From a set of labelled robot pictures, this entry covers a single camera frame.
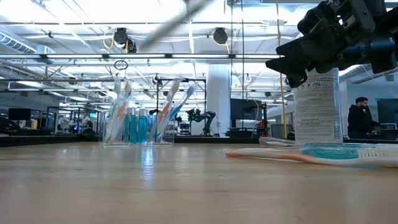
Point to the black metal table frame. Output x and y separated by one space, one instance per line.
46 140

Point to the clear acrylic organizer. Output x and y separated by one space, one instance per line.
152 140

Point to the small dark monitor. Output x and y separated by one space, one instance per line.
19 114

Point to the dark background monitor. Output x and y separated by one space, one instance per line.
244 112

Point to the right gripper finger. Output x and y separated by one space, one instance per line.
308 43
295 71

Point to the blue toothbrush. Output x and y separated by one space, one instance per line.
179 107

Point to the small blue mouthwash bottle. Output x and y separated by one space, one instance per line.
131 129
143 127
332 151

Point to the black background robot arm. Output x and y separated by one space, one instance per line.
202 115

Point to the white building column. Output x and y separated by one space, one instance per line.
219 99

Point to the person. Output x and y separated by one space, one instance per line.
360 119

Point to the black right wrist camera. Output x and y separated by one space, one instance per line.
354 15

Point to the white wipes canister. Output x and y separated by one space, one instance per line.
317 112

